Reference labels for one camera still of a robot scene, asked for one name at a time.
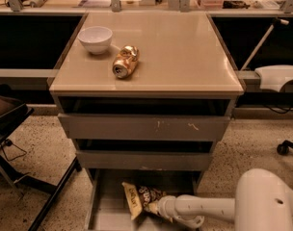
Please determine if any grey drawer cabinet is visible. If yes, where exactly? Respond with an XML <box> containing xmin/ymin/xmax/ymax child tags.
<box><xmin>47</xmin><ymin>11</ymin><xmax>247</xmax><ymax>178</ymax></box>

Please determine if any black cable on floor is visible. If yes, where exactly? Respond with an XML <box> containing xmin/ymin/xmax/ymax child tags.
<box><xmin>0</xmin><ymin>138</ymin><xmax>29</xmax><ymax>162</ymax></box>

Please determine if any grey top drawer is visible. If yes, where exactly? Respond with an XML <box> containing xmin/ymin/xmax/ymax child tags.
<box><xmin>59</xmin><ymin>98</ymin><xmax>230</xmax><ymax>141</ymax></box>

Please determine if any grey drawer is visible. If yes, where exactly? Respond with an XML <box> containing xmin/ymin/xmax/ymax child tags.
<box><xmin>84</xmin><ymin>169</ymin><xmax>199</xmax><ymax>231</ymax></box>
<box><xmin>59</xmin><ymin>98</ymin><xmax>230</xmax><ymax>141</ymax></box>
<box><xmin>76</xmin><ymin>140</ymin><xmax>214</xmax><ymax>171</ymax></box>

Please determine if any crushed gold soda can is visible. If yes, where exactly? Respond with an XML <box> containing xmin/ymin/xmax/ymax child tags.
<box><xmin>112</xmin><ymin>45</ymin><xmax>140</xmax><ymax>79</ymax></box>

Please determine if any black chair left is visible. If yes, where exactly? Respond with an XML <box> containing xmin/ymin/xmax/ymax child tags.
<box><xmin>0</xmin><ymin>84</ymin><xmax>82</xmax><ymax>231</ymax></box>

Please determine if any brown chip bag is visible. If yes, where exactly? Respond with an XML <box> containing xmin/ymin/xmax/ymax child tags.
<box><xmin>121</xmin><ymin>182</ymin><xmax>167</xmax><ymax>220</ymax></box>

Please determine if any white rod with tip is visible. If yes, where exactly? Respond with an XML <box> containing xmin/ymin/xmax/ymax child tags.
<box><xmin>241</xmin><ymin>17</ymin><xmax>289</xmax><ymax>71</ymax></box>

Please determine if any black office chair base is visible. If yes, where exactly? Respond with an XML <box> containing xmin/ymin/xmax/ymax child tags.
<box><xmin>277</xmin><ymin>140</ymin><xmax>293</xmax><ymax>155</ymax></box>

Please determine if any white curved plastic cover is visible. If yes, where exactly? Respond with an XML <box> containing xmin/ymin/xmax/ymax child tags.
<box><xmin>254</xmin><ymin>64</ymin><xmax>293</xmax><ymax>92</ymax></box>

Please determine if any grey middle drawer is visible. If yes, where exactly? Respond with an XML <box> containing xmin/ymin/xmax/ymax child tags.
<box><xmin>76</xmin><ymin>140</ymin><xmax>214</xmax><ymax>171</ymax></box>

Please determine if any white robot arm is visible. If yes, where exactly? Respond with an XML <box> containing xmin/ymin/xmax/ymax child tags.
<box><xmin>157</xmin><ymin>168</ymin><xmax>293</xmax><ymax>231</ymax></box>

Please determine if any grey bottom drawer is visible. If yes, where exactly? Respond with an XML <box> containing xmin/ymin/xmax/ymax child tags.
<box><xmin>84</xmin><ymin>169</ymin><xmax>199</xmax><ymax>231</ymax></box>

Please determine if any white ceramic bowl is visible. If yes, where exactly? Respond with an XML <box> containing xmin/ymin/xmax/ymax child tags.
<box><xmin>77</xmin><ymin>26</ymin><xmax>113</xmax><ymax>55</ymax></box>

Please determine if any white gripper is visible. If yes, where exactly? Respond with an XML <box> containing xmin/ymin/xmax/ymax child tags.
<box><xmin>157</xmin><ymin>194</ymin><xmax>205</xmax><ymax>230</ymax></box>

